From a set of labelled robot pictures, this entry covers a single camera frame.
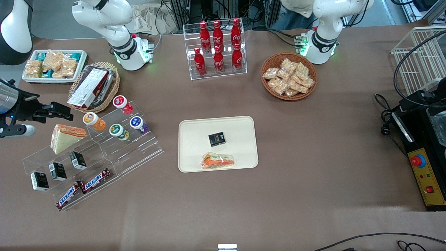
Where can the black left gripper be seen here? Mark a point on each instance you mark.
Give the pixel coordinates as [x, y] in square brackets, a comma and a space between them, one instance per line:
[441, 89]

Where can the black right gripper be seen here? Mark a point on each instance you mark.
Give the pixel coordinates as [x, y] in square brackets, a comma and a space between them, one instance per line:
[25, 106]

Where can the green gum bottle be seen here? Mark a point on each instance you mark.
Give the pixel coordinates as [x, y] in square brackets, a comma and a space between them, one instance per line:
[116, 130]

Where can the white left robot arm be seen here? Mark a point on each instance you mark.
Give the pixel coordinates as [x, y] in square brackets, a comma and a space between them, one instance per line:
[325, 38]

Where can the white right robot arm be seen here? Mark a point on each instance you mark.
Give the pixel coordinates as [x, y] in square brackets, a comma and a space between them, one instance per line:
[125, 48]

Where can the orange gum bottle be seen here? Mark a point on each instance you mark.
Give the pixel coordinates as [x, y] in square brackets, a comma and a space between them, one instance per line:
[92, 120]

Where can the white rectangular snack tray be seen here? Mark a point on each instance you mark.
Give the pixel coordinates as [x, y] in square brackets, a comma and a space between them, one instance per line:
[78, 68]

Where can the red gum bottle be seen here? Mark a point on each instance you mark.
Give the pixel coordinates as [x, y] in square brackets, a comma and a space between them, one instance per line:
[121, 102]

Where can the purple gum bottle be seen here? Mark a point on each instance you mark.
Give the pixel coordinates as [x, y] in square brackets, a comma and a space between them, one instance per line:
[137, 123]

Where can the beige plastic tray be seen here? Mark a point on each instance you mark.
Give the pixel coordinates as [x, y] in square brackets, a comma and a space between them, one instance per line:
[195, 139]

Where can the wrapped triangle sandwich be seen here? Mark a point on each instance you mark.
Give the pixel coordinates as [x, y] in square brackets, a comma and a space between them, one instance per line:
[217, 161]
[66, 139]

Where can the clear plastic box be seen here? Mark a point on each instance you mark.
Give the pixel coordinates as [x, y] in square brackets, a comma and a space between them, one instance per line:
[439, 127]

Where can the red and white carton box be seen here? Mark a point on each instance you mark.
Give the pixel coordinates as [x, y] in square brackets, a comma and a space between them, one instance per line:
[89, 89]

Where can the rice cracker snack packet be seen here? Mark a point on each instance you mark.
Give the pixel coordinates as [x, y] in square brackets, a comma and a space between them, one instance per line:
[69, 67]
[34, 68]
[54, 60]

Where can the clear acrylic stepped stand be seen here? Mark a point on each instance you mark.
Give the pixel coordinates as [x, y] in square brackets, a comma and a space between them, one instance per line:
[139, 153]
[45, 158]

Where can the black tissue pack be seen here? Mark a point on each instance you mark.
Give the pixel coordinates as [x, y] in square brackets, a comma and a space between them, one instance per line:
[78, 160]
[39, 181]
[57, 171]
[216, 139]

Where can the oval wicker basket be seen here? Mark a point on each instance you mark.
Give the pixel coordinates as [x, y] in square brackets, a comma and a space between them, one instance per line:
[113, 89]

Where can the teal snack packet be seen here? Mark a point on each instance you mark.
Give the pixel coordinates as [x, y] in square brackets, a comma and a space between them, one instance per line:
[73, 55]
[41, 56]

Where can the clear plastic food container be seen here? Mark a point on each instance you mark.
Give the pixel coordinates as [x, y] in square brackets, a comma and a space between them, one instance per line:
[109, 75]

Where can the red emergency stop button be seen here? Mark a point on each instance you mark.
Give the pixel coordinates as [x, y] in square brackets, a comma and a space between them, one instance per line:
[418, 160]

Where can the black and yellow control box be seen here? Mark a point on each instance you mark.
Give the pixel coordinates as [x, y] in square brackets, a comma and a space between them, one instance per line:
[423, 174]

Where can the Snickers chocolate bar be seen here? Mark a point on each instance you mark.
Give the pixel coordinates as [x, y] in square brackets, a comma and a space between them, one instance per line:
[68, 196]
[95, 180]

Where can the clear cracker snack packet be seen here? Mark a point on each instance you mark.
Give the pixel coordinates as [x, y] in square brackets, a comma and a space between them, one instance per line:
[284, 74]
[298, 87]
[308, 82]
[287, 65]
[270, 73]
[281, 88]
[302, 69]
[274, 83]
[291, 92]

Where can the beige cloth bag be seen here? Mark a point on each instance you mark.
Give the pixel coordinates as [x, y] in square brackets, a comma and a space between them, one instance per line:
[150, 19]

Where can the red Coca-Cola bottle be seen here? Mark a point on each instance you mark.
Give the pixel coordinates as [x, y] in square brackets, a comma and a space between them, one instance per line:
[199, 62]
[237, 58]
[218, 61]
[236, 32]
[205, 36]
[218, 35]

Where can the round wicker basket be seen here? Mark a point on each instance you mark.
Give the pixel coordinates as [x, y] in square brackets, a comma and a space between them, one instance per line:
[270, 59]

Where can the clear acrylic bottle rack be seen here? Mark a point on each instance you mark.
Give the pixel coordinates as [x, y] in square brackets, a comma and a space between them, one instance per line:
[226, 75]

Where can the small white object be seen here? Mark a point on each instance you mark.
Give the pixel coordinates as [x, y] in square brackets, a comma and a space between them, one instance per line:
[227, 247]

